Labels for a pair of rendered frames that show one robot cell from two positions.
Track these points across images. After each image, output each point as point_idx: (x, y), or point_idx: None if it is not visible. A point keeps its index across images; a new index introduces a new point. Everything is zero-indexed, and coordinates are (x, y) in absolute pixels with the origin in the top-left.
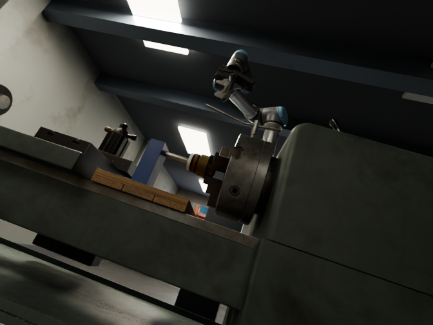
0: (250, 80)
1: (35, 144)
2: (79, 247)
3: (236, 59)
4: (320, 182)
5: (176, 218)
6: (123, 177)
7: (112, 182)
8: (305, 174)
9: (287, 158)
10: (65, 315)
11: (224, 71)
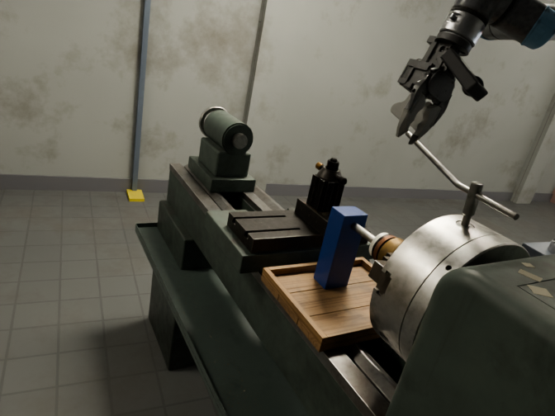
0: (466, 82)
1: (222, 239)
2: (263, 343)
3: (451, 16)
4: (455, 410)
5: (317, 353)
6: (277, 286)
7: (272, 288)
8: (433, 382)
9: (415, 338)
10: (255, 400)
11: (417, 69)
